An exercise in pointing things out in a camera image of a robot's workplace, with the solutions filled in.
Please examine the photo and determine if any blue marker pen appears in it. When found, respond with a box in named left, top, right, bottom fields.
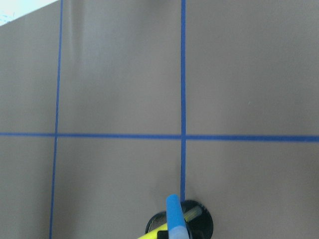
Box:
left=166, top=194, right=189, bottom=239

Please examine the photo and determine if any brown paper table mat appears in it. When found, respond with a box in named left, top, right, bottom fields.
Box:
left=0, top=0, right=319, bottom=239

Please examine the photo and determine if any green marker pen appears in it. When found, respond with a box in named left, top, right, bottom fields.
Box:
left=184, top=208, right=202, bottom=222

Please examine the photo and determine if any yellow highlighter pen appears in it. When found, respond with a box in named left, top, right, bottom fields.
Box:
left=138, top=223, right=167, bottom=239

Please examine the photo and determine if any black mesh pen cup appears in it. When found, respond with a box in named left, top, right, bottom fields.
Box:
left=145, top=200, right=214, bottom=239

